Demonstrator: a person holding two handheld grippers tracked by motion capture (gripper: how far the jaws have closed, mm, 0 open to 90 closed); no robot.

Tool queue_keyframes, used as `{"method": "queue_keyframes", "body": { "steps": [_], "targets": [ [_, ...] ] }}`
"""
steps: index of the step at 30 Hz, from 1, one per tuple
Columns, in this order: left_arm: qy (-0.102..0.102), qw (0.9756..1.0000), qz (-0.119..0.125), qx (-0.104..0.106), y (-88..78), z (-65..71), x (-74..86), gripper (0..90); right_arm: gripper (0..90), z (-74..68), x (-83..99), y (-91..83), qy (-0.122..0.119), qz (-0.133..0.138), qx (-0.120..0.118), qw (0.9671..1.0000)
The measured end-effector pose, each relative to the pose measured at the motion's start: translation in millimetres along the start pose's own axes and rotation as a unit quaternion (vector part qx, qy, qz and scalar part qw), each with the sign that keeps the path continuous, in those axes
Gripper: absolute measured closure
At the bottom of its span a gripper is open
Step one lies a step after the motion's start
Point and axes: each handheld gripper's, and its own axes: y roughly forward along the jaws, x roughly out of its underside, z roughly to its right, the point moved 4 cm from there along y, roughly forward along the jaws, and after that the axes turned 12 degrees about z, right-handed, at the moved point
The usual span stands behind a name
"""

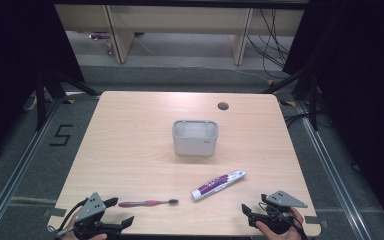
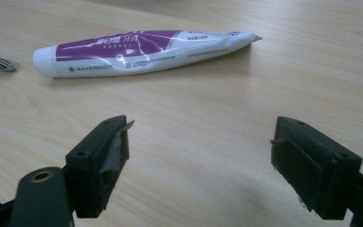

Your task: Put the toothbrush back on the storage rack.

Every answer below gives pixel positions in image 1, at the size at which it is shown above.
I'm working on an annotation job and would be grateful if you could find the pink object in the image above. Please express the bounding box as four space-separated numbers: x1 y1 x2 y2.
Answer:
88 31 111 41

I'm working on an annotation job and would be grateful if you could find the pink toothbrush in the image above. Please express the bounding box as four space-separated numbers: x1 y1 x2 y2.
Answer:
117 198 180 208

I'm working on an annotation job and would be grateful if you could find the white and purple toothpaste tube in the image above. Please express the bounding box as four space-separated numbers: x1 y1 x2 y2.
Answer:
191 168 248 202

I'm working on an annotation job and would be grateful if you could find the aluminium floor rail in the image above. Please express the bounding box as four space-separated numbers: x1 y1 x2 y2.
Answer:
0 96 65 240
295 99 372 240

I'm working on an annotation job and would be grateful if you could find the black floor cable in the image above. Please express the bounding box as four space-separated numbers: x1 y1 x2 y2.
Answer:
283 111 312 128

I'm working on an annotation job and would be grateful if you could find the dark curtain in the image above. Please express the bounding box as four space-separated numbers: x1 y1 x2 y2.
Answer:
282 0 384 231
0 0 86 169

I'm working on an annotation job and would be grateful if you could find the grey tape piece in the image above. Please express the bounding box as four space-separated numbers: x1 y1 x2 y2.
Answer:
42 206 68 219
304 215 330 230

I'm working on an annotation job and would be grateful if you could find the person's left hand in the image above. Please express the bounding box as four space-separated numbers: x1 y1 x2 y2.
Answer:
59 211 108 240

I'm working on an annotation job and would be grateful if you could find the person's right hand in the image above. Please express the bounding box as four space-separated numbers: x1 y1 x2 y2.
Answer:
255 207 305 240

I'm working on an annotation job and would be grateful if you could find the left hand-held gripper cable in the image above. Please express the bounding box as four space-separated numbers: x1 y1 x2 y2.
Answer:
47 197 90 240

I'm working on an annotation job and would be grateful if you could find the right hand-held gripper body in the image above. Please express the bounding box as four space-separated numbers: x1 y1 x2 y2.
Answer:
249 190 308 235

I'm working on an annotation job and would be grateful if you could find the black metal stand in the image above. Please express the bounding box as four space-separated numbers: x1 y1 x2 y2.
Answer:
262 65 320 132
34 67 102 132

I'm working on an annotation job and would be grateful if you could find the grey plastic toothbrush holder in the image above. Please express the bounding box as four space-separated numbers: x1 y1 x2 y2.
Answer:
171 119 220 157

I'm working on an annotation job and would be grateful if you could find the bundle of black cables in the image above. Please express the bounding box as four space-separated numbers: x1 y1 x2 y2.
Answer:
246 8 292 80

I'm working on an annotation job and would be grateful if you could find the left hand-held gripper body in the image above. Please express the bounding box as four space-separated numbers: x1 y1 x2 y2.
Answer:
73 192 124 240

